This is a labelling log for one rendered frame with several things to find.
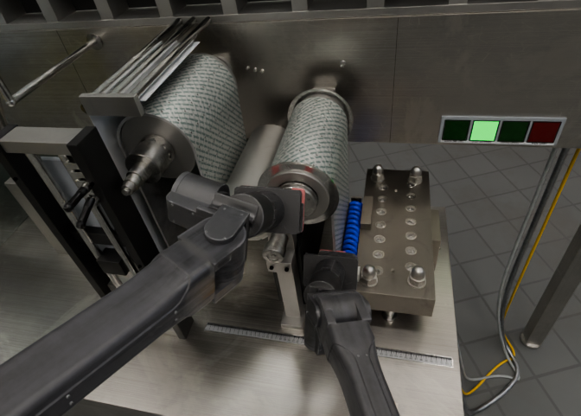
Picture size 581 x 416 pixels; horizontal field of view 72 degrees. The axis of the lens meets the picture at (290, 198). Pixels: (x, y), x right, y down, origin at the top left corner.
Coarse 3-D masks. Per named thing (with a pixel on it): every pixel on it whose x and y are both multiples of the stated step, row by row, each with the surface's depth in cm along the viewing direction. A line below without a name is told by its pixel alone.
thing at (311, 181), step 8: (272, 176) 70; (280, 176) 69; (288, 176) 68; (296, 176) 68; (304, 176) 68; (312, 176) 68; (272, 184) 70; (312, 184) 68; (320, 184) 68; (320, 192) 69; (328, 192) 69; (320, 200) 70; (328, 200) 70; (320, 208) 72; (312, 216) 74
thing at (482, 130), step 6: (474, 126) 90; (480, 126) 90; (486, 126) 90; (492, 126) 89; (474, 132) 91; (480, 132) 91; (486, 132) 91; (492, 132) 90; (474, 138) 92; (480, 138) 92; (486, 138) 92; (492, 138) 91
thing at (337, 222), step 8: (344, 168) 87; (344, 176) 88; (344, 184) 89; (344, 192) 90; (344, 200) 92; (336, 208) 78; (344, 208) 93; (336, 216) 79; (344, 216) 94; (336, 224) 79; (344, 224) 95; (336, 232) 80; (336, 240) 81; (336, 248) 82
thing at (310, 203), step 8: (280, 184) 70; (288, 184) 69; (296, 184) 68; (304, 184) 69; (312, 192) 69; (304, 200) 69; (312, 200) 69; (304, 208) 71; (312, 208) 70; (304, 216) 72
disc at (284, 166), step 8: (272, 168) 68; (280, 168) 68; (288, 168) 68; (296, 168) 67; (304, 168) 67; (312, 168) 67; (264, 176) 70; (320, 176) 67; (328, 176) 67; (264, 184) 71; (328, 184) 68; (336, 192) 69; (336, 200) 70; (328, 208) 72; (320, 216) 74; (328, 216) 74
